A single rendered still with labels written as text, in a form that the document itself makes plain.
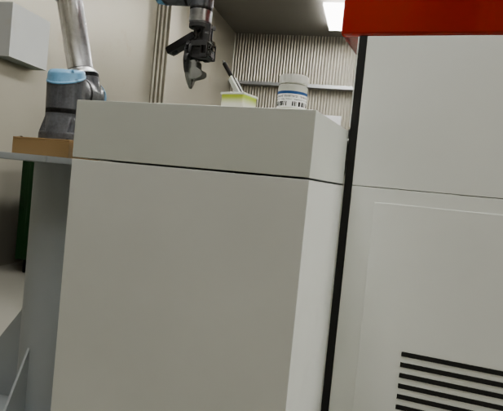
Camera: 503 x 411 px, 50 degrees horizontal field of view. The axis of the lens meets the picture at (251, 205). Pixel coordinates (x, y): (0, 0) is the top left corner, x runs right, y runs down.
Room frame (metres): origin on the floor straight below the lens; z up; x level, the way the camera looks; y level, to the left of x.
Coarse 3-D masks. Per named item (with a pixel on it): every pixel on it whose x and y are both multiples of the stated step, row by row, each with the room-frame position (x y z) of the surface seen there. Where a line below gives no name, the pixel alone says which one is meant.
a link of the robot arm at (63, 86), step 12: (48, 72) 1.72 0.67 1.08; (60, 72) 1.70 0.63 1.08; (72, 72) 1.72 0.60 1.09; (84, 72) 1.76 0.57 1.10; (48, 84) 1.71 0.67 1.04; (60, 84) 1.70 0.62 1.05; (72, 84) 1.71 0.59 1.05; (84, 84) 1.76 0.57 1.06; (48, 96) 1.71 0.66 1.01; (60, 96) 1.70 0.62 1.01; (72, 96) 1.71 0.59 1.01; (84, 96) 1.76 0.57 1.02; (72, 108) 1.71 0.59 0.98
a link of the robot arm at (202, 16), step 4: (192, 8) 1.80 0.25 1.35; (196, 8) 1.79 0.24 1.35; (200, 8) 1.79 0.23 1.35; (204, 8) 1.79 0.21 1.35; (192, 12) 1.80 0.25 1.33; (196, 12) 1.79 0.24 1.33; (200, 12) 1.79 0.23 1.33; (204, 12) 1.80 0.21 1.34; (208, 12) 1.80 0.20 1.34; (192, 16) 1.80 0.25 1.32; (196, 16) 1.79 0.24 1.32; (200, 16) 1.79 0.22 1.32; (204, 16) 1.80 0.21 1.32; (208, 16) 1.80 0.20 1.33; (192, 20) 1.81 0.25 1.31; (196, 20) 1.80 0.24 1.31; (200, 20) 1.80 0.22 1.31; (204, 20) 1.80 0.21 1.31; (208, 20) 1.81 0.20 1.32
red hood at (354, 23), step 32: (352, 0) 1.49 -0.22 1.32; (384, 0) 1.46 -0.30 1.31; (416, 0) 1.43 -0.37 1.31; (448, 0) 1.40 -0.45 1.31; (480, 0) 1.38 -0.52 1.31; (352, 32) 1.49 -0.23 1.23; (384, 32) 1.46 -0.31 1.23; (416, 32) 1.43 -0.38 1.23; (448, 32) 1.40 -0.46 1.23; (480, 32) 1.37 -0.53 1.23
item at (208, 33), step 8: (192, 24) 1.80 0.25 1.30; (200, 24) 1.80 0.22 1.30; (208, 24) 1.80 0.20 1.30; (200, 32) 1.81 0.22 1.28; (208, 32) 1.80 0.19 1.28; (192, 40) 1.82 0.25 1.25; (200, 40) 1.81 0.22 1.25; (208, 40) 1.80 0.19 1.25; (184, 48) 1.81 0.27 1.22; (192, 48) 1.81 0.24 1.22; (200, 48) 1.80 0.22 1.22; (208, 48) 1.80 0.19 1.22; (192, 56) 1.81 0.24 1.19; (200, 56) 1.80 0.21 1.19; (208, 56) 1.80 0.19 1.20
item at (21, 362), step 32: (32, 160) 1.60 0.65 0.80; (64, 160) 1.62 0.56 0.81; (32, 192) 1.72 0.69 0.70; (64, 192) 1.69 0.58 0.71; (32, 224) 1.70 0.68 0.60; (64, 224) 1.70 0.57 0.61; (32, 256) 1.69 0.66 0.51; (32, 288) 1.68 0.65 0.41; (32, 320) 1.68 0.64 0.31; (0, 352) 1.80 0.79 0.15; (32, 352) 1.68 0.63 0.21; (0, 384) 1.80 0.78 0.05; (32, 384) 1.68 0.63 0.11
